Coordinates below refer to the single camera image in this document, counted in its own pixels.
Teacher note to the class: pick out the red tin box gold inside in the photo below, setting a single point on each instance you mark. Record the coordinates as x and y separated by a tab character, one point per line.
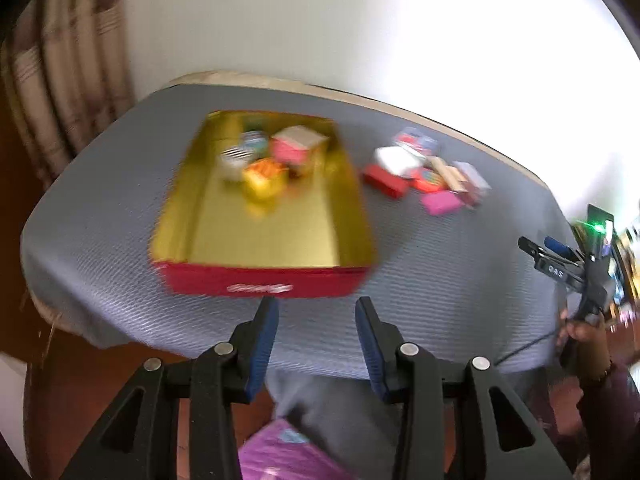
270	240

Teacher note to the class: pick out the grey textured mat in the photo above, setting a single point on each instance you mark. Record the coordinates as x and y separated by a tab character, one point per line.
450	270

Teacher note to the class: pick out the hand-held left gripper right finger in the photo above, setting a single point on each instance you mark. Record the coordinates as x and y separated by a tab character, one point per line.
372	352

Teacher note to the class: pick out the orange yellow striped box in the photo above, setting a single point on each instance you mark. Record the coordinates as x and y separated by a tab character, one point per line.
263	176

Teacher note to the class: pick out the clear pink plastic box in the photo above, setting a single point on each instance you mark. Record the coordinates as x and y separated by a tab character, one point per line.
417	141

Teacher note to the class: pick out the magenta wooden block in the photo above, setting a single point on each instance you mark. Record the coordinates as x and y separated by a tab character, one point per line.
441	203

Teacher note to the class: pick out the person's right forearm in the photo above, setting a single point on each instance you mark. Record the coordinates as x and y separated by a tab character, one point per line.
612	420

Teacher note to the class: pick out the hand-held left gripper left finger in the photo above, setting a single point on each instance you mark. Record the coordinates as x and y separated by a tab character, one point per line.
262	347

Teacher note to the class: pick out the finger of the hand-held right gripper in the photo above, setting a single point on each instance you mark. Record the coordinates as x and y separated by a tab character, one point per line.
530	247
556	246

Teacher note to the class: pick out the white pink box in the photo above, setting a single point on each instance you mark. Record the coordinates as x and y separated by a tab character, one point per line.
472	180

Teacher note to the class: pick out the white flat box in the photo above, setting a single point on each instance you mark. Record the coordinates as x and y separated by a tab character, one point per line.
397	160

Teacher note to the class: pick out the teal dog print tin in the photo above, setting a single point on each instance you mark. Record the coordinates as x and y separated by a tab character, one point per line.
255	141

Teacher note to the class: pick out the person's grey trouser leg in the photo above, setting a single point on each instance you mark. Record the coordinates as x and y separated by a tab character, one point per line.
340	410

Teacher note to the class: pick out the red round label packet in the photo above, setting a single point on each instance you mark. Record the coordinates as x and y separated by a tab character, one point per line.
429	180

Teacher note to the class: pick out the black white zigzag box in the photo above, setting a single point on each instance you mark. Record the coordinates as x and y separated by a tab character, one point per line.
235	157

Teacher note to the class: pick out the magenta plastic bag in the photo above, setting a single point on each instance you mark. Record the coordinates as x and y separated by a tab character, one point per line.
295	455

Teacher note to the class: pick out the colourful blurred items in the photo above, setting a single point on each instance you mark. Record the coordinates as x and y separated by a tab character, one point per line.
627	270

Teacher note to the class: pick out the beige leaf print curtain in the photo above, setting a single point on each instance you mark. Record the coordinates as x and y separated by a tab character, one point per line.
60	70

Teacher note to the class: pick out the plain wooden block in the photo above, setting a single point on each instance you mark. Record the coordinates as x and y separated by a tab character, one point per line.
447	174

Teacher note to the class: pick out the person's right hand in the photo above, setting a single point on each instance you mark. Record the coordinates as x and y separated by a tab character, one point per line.
590	345

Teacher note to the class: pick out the beige pink cube box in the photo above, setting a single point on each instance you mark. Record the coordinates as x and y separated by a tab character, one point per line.
296	152

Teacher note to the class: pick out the red wooden block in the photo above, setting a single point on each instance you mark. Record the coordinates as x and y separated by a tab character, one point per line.
384	181

